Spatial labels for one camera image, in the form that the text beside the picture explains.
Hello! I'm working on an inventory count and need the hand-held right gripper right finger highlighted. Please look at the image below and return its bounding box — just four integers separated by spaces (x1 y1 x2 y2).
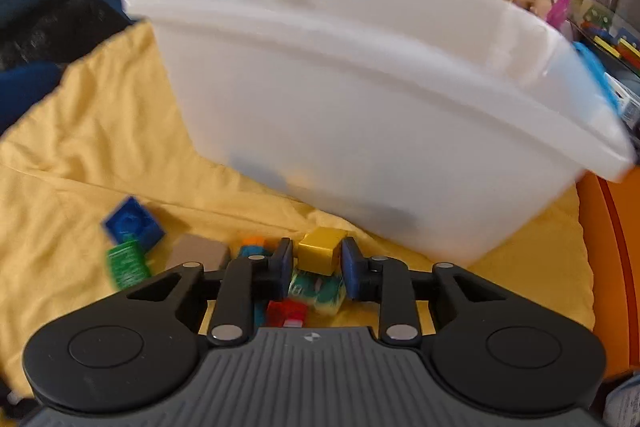
341 238 510 348

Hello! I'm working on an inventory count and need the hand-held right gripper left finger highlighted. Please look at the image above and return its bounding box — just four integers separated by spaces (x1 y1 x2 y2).
125 238 295 348

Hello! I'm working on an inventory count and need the yellow cube building block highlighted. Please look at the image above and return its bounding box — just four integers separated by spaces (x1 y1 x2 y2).
298 227 349 277

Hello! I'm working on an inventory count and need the translucent white storage bin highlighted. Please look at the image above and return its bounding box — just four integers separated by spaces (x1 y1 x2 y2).
124 0 637 269

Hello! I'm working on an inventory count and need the teal building block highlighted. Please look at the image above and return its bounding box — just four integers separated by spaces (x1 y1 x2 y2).
238 237 275 260

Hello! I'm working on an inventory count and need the green toy car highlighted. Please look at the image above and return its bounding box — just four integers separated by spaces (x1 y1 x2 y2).
289 269 348 316

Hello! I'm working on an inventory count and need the red building block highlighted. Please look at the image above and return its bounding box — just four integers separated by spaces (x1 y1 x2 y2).
266 300 308 329

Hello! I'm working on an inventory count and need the small brown building block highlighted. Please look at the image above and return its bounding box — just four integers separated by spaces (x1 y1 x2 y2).
164 234 232 273

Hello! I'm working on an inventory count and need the green printed building block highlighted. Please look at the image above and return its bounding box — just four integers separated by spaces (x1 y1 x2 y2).
105 239 152 291

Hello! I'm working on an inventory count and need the dark blue building block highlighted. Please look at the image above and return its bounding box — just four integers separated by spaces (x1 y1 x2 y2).
102 196 166 253

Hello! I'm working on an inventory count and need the yellow cloth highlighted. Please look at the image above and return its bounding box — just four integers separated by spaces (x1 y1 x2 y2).
0 22 597 414

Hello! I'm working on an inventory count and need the orange box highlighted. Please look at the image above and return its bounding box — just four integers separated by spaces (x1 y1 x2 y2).
575 171 640 384

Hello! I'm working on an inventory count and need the white printed plastic bag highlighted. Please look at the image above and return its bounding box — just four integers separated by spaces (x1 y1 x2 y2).
602 374 640 427

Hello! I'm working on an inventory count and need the dark blue bag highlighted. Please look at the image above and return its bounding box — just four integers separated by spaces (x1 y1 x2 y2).
0 0 137 134

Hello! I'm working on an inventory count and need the pink plastic piece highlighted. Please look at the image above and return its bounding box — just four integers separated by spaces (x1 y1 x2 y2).
547 0 572 26

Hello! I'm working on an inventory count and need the clear plastic drawer box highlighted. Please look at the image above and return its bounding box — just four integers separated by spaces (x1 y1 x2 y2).
564 0 640 75

